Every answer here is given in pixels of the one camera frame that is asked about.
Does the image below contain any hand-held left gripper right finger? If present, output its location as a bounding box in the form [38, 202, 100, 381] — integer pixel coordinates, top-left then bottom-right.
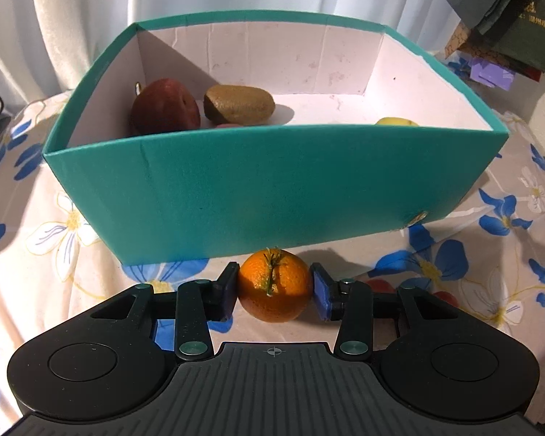
[310, 262, 459, 360]

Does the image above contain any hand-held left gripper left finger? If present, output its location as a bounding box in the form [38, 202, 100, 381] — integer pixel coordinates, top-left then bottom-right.
[91, 262, 241, 360]

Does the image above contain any orange tangerine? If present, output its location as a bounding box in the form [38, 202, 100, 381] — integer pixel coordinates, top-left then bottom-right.
[237, 246, 314, 323]

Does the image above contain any teal cardboard box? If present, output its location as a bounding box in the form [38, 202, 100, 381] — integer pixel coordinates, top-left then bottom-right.
[43, 9, 510, 267]

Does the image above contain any brown kiwi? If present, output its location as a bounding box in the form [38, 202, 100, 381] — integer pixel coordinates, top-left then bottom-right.
[203, 84, 276, 125]

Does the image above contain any red apple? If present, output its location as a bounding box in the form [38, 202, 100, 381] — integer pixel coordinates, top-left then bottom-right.
[131, 78, 201, 136]

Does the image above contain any floral tablecloth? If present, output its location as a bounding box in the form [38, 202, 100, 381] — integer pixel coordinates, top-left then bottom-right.
[0, 50, 545, 436]

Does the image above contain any purple paper piece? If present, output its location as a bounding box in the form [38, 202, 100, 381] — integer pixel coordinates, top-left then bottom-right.
[470, 56, 515, 90]

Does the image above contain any brown patterned bag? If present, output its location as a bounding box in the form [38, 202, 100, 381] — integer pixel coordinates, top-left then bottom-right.
[444, 24, 476, 58]

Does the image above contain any dark green bag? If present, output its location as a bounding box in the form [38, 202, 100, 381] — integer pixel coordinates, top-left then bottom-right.
[440, 0, 545, 74]

